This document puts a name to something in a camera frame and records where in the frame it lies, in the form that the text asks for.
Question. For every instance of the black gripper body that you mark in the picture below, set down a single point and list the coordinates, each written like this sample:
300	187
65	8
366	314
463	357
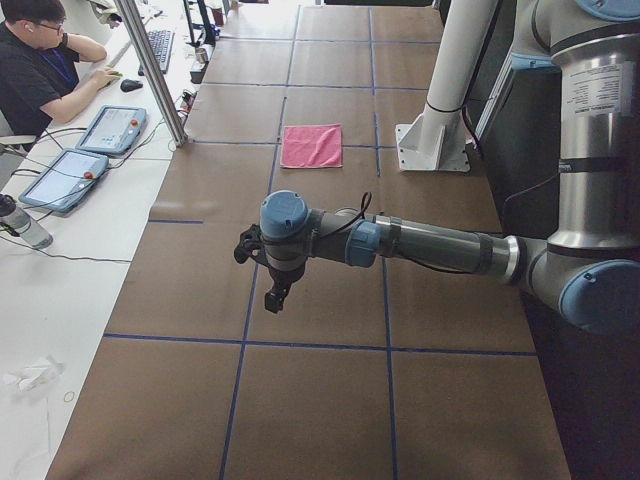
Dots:
283	276

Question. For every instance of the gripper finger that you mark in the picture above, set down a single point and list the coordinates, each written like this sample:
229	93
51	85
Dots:
272	300
282	295

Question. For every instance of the pink towel white edge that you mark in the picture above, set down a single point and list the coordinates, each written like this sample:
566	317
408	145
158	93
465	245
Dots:
312	147

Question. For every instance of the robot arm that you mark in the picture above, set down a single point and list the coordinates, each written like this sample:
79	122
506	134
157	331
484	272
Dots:
586	270

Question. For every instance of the far teach pendant tablet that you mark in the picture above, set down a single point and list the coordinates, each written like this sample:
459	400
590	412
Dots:
114	130

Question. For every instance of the teach pendant tablet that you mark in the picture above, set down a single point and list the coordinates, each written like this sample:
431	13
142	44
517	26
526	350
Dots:
66	181
114	130

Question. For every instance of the metal cup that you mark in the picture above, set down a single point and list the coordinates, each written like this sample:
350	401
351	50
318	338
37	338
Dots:
202	54

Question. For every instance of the near teach pendant tablet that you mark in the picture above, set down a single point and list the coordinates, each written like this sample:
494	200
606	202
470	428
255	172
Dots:
66	181

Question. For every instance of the black computer mouse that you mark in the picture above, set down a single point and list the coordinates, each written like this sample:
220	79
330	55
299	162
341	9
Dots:
128	85

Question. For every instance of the crumpled white tissue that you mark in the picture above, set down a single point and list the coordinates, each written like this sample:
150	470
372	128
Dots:
43	371

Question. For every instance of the black keyboard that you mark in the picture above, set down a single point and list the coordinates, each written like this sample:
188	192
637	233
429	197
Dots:
161	42

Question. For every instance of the grey water bottle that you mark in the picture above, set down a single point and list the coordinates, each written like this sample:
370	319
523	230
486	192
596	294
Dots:
27	228

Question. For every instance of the person in black shirt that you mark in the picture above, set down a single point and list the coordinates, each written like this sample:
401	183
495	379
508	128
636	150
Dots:
39	80

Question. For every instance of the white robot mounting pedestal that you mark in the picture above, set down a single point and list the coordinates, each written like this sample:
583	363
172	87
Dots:
436	140

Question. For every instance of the aluminium frame post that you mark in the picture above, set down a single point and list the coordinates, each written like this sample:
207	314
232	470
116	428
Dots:
129	13

